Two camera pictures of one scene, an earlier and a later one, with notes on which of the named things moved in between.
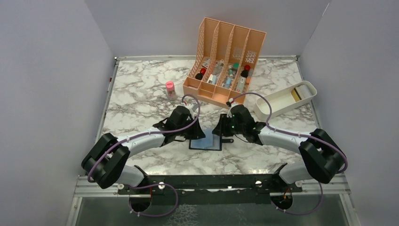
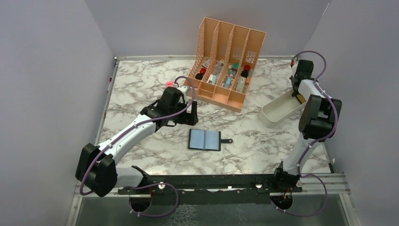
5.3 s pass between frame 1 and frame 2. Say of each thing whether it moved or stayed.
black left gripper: moved
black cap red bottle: stayed
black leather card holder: stayed
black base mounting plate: stayed
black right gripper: moved
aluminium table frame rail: stayed
